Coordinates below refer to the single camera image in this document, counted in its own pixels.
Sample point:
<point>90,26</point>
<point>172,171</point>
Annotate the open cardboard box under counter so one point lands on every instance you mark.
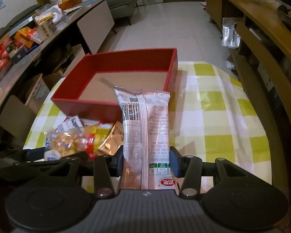
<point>63,63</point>

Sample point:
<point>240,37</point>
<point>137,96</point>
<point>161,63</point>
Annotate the wooden shelf unit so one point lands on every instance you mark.
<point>263,63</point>

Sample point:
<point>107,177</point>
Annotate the clear waffle cookie packet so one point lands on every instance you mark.
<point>60,144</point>

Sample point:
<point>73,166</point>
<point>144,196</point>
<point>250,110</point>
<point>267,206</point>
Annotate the red yellow snack bag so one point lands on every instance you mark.
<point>96,135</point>

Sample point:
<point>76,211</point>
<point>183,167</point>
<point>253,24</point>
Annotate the golden brown snack packet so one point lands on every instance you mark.
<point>112,142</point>

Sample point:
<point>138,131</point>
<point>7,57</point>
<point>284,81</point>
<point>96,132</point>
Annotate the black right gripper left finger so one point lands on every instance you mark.
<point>106,167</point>

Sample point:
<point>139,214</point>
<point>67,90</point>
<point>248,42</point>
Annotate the white Kaprens wafer packet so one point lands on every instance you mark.
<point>68,124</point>

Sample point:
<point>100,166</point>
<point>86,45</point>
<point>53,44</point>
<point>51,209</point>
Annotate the beige chair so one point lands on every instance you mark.
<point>17,118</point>

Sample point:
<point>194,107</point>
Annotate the white plastic bag on counter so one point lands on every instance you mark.
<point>54,13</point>

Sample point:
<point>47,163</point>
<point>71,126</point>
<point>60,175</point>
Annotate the green checkered tablecloth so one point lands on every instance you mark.
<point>211,117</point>

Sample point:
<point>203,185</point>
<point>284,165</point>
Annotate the white pink snack packet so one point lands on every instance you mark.
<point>146,146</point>

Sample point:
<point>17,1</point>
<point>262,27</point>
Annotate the white carton box on counter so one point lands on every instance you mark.
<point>46,29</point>

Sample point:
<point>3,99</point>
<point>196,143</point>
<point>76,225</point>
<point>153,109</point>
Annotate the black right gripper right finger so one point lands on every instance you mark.
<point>190,169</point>

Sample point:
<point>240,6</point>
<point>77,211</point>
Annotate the red cardboard box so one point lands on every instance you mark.
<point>87,91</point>

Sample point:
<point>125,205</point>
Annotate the silver foil bag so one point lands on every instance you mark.
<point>230,38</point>

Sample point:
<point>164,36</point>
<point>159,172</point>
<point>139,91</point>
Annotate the orange box on counter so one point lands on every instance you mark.
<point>24,36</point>

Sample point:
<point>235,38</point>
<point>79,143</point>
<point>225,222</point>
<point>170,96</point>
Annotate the grey green sofa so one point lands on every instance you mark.
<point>122,8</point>

